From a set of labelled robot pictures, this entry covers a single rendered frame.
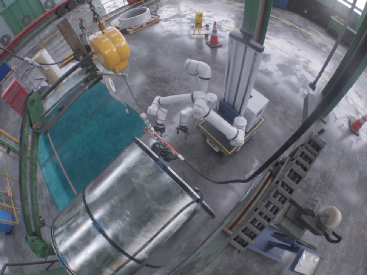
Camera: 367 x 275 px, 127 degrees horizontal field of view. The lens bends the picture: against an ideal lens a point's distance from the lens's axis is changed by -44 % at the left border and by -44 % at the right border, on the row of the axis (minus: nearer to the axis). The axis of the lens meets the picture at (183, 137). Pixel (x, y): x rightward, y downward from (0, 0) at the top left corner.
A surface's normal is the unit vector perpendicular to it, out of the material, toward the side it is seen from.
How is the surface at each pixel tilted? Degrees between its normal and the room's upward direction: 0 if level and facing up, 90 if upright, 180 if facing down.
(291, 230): 2
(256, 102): 0
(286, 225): 2
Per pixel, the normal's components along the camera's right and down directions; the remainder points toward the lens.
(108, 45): 0.52, 0.20
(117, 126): -0.10, -0.45
